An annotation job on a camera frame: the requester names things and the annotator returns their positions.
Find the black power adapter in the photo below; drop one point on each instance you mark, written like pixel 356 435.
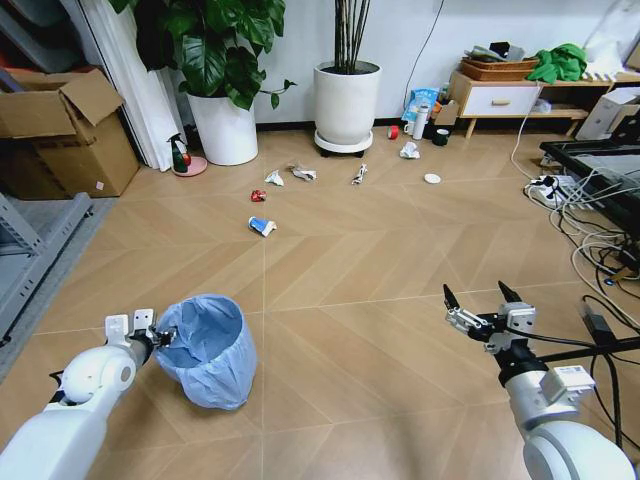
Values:
pixel 596 320

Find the blue snack bag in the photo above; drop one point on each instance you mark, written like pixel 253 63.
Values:
pixel 422 99

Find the pink plate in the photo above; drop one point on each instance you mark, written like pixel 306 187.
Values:
pixel 196 168

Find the white carton box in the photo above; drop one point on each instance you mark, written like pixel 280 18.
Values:
pixel 602 112

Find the twisted white wrapper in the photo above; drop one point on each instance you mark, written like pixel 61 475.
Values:
pixel 359 174

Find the wide white plant pot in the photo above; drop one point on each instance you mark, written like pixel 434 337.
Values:
pixel 346 102

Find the tapered white plant pot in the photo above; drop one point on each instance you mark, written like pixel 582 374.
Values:
pixel 225 130

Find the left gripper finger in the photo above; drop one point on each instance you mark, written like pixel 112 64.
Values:
pixel 169 333
pixel 165 342

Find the dark bamboo stems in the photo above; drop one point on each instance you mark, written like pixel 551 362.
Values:
pixel 351 35

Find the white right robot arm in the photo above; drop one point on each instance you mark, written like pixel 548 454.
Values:
pixel 550 425

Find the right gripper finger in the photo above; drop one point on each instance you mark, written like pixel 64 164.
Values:
pixel 462 317
pixel 509 295

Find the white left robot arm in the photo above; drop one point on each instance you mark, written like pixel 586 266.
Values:
pixel 75 400

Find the green cloth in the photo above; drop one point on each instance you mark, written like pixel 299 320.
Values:
pixel 557 62

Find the green and red spray bottle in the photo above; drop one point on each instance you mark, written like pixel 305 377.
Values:
pixel 178 155

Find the grey metal shelf frame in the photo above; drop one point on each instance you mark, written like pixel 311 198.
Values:
pixel 30 260

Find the red tape roll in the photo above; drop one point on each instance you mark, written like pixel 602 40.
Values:
pixel 392 132

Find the round white lid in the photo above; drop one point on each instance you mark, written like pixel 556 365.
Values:
pixel 432 178

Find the wooden cabinet with white drawer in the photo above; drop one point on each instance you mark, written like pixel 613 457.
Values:
pixel 500 101

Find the wicker basket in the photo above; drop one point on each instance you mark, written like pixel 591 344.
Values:
pixel 495 70

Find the small open cardboard box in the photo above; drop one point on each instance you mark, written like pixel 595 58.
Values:
pixel 446 114

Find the black low table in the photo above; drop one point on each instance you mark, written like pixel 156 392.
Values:
pixel 590 155

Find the crumpled white paper ball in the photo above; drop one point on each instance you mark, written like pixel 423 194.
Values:
pixel 410 150

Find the crumpled red wrapper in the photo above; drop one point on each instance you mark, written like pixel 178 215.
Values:
pixel 257 195

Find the trash bin with blue bag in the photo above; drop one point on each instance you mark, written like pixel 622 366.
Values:
pixel 215 360

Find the large-leaf green plant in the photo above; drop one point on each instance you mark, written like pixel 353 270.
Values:
pixel 215 45

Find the white power strip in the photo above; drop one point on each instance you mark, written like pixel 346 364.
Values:
pixel 542 186

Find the small crumpled white paper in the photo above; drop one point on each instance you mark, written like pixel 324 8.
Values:
pixel 275 178

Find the black tape roll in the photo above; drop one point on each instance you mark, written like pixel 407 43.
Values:
pixel 441 137

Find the grey and black basket clutter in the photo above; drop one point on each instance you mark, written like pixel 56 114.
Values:
pixel 492 51

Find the white mug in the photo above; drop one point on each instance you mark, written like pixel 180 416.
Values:
pixel 409 128

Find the large cardboard box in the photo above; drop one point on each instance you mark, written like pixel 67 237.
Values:
pixel 65 145

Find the white thermos bottle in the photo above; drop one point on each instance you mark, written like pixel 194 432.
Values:
pixel 419 121

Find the crumpled grey paper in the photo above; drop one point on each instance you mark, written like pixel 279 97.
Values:
pixel 302 172

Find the crushed blue paper cup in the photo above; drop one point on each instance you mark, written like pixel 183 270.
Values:
pixel 262 226

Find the white wheeled plant stand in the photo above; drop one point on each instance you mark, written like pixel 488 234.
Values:
pixel 345 145

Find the leaning white panels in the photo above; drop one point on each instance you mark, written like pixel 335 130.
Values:
pixel 140 100

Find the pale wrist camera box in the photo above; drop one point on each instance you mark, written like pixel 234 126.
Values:
pixel 520 316

